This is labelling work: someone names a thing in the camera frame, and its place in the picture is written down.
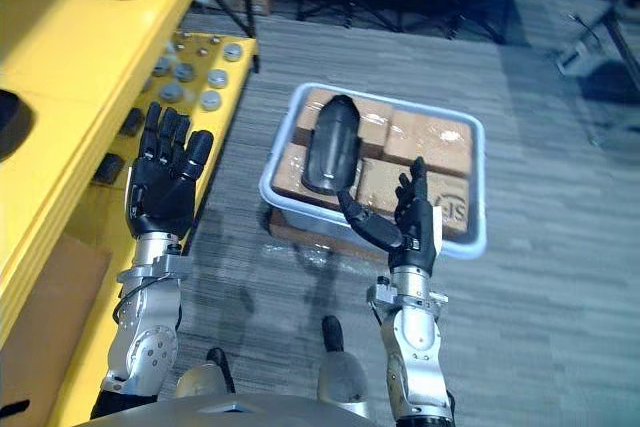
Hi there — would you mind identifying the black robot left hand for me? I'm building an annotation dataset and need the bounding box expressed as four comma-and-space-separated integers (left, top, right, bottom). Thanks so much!
126, 100, 215, 240

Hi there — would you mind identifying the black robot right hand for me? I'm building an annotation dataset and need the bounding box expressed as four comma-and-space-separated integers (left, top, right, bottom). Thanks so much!
337, 155, 445, 274

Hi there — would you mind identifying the black plastic housing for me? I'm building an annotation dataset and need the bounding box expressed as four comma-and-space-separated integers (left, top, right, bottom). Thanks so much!
302, 94, 364, 196
0, 88, 37, 164

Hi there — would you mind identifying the small black box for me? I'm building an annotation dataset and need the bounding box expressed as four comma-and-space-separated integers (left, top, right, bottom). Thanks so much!
93, 153, 126, 186
119, 106, 147, 139

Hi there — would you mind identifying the white plastic bin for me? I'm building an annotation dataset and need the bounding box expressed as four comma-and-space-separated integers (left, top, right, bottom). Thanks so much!
258, 81, 487, 261

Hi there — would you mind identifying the dark robot right foot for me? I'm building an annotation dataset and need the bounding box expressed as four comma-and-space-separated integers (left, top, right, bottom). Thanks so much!
320, 315, 347, 354

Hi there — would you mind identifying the dark robot foot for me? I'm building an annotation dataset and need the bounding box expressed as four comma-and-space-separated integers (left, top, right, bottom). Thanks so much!
320, 315, 347, 354
206, 346, 237, 394

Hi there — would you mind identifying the silver robot right leg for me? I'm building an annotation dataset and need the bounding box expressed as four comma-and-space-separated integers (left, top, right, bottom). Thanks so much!
316, 350, 372, 419

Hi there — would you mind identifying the silver robot leg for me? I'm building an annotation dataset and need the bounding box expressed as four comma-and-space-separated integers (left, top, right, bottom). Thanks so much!
173, 363, 227, 401
316, 350, 372, 419

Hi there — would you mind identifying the large plain cardboard box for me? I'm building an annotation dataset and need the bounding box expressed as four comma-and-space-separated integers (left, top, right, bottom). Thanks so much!
0, 234, 114, 427

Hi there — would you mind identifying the dark robot left foot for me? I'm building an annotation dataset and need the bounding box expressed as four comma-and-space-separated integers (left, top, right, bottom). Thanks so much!
206, 346, 237, 394

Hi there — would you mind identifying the silver robot left leg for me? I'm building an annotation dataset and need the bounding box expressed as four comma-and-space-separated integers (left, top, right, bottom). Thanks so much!
173, 363, 227, 401

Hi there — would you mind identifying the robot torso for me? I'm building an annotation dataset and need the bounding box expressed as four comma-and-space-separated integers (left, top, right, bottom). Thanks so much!
92, 393, 374, 427

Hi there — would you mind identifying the grey metal stand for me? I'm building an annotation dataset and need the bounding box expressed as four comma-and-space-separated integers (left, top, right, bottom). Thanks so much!
554, 0, 640, 93

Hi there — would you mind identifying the black shelf frame strut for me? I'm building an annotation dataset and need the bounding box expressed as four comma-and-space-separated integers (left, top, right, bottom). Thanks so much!
197, 0, 262, 76

